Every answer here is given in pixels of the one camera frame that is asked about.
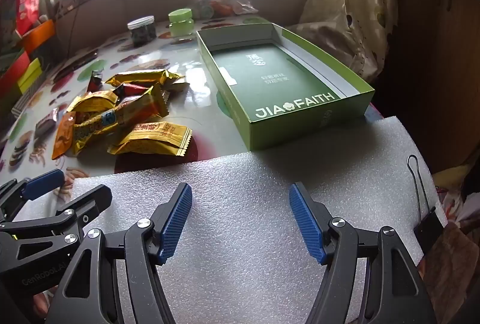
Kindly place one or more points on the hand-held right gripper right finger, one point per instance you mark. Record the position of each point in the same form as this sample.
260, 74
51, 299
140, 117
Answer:
305, 222

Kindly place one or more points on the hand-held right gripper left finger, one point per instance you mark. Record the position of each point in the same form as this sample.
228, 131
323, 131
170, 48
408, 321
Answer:
176, 219

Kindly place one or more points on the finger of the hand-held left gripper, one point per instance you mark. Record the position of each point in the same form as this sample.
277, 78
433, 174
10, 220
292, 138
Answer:
88, 200
43, 184

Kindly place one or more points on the long golden snack bar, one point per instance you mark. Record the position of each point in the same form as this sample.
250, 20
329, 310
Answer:
108, 121

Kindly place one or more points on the yellow snack packet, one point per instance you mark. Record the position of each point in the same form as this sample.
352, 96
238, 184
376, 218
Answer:
142, 77
92, 100
157, 138

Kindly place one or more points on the small dark red candy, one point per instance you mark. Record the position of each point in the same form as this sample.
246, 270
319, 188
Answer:
94, 82

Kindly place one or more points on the small red gold packet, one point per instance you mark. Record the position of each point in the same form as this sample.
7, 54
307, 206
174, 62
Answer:
131, 89

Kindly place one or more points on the green cardboard box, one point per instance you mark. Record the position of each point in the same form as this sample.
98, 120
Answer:
281, 83

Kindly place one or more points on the white foam sheet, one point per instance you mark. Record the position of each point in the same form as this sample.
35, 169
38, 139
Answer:
243, 177

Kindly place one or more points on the yellow green box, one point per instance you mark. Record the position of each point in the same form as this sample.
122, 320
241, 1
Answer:
30, 74

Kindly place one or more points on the red box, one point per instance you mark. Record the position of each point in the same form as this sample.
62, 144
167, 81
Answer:
13, 68

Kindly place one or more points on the black binder clip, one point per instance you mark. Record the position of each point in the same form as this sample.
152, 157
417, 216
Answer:
431, 230

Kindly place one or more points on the orange box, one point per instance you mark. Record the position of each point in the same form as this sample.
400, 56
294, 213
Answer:
41, 32

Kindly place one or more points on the pile of clothes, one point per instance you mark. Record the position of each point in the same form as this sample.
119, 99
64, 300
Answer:
461, 204

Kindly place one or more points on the printed fruit tablecloth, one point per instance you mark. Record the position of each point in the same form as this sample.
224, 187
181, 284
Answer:
180, 57

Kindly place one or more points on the dark jar with clear lid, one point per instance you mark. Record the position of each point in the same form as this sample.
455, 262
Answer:
141, 33

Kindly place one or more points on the green lid jar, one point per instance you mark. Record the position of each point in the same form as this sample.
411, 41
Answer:
181, 23

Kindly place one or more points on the brown wooden wardrobe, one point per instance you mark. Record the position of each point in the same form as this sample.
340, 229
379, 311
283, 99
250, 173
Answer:
431, 46

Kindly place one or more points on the cream patterned curtain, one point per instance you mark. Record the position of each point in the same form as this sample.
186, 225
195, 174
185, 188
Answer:
345, 8

